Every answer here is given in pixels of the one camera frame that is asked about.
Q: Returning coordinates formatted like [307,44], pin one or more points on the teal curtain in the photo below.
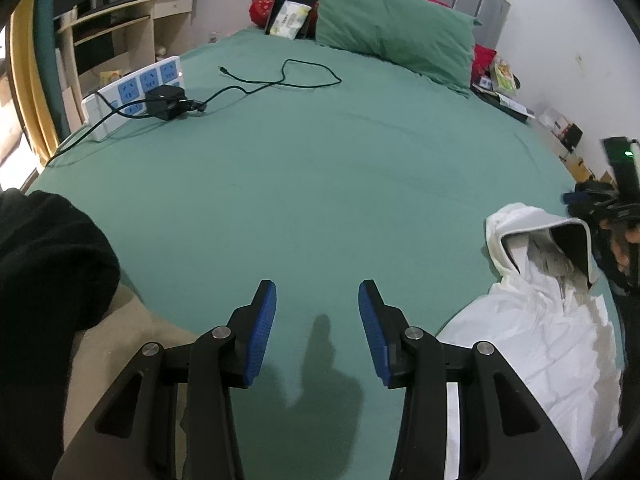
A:
[50,50]

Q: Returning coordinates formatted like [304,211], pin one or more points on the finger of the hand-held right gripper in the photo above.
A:
[587,200]

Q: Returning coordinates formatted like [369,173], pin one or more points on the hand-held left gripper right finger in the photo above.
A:
[372,330]

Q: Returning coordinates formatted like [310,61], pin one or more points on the beige garment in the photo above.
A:
[125,320]

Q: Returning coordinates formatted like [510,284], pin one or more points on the black tablet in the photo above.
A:
[307,17]

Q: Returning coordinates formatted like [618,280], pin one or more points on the tissue pack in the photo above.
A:
[291,19]

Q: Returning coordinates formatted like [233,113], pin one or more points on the cardboard boxes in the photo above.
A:
[582,167]

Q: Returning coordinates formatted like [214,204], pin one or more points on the black garment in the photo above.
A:
[45,280]

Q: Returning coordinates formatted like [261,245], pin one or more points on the wooden desk shelf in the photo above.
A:
[135,25]

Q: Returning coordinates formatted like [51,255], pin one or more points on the small red pillow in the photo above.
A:
[484,60]

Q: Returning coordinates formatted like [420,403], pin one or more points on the white hooded jacket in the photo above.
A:
[540,340]

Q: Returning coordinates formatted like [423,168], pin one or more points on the stack of books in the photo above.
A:
[505,80]

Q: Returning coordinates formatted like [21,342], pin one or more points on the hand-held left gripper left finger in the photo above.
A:
[260,330]

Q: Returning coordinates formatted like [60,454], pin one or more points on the green pillow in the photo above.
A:
[395,22]

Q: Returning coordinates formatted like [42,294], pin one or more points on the black charger adapter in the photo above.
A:
[165,102]

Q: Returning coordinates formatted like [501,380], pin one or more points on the bed with green sheet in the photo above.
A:
[325,175]

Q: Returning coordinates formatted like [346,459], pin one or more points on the person's right forearm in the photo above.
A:
[631,350]

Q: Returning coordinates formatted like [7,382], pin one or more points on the yellow curtain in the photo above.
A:
[30,85]

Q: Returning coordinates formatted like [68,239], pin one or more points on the person's right hand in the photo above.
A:
[629,250]

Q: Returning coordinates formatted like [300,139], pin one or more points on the small white red box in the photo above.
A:
[565,132]

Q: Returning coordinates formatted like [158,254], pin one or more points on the white blue power strip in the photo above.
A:
[125,92]

